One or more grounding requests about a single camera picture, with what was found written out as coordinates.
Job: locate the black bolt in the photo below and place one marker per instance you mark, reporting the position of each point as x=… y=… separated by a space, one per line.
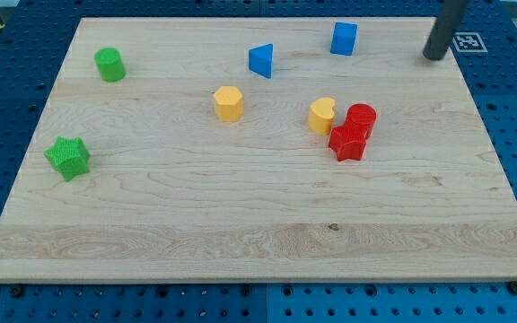
x=16 y=291
x=512 y=287

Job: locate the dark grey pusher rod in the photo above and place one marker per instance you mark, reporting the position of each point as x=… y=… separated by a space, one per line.
x=445 y=25

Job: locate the blue cube block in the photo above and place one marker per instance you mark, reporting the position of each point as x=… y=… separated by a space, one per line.
x=344 y=38

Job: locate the green star block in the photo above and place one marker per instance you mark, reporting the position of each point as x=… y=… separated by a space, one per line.
x=69 y=157

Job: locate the yellow hexagon block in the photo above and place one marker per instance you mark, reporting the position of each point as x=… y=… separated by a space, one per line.
x=229 y=105

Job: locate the green cylinder block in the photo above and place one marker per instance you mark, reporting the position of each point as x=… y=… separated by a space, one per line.
x=110 y=64

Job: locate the black bolt right front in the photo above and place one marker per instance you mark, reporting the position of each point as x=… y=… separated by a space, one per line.
x=512 y=287

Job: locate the red cylinder block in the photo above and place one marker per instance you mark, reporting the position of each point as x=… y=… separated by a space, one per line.
x=361 y=116

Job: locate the red star block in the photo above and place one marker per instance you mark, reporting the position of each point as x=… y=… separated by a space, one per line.
x=348 y=142

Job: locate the white fiducial marker tag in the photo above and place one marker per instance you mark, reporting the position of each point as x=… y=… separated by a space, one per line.
x=468 y=42

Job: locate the wooden board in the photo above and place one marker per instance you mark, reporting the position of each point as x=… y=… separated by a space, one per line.
x=175 y=195

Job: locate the blue triangular prism block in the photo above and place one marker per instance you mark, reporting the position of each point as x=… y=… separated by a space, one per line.
x=261 y=60

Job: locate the black bolt left front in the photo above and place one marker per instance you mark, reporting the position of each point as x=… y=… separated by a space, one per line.
x=16 y=291

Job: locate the yellow heart block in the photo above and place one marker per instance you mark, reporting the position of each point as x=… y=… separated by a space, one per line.
x=321 y=115

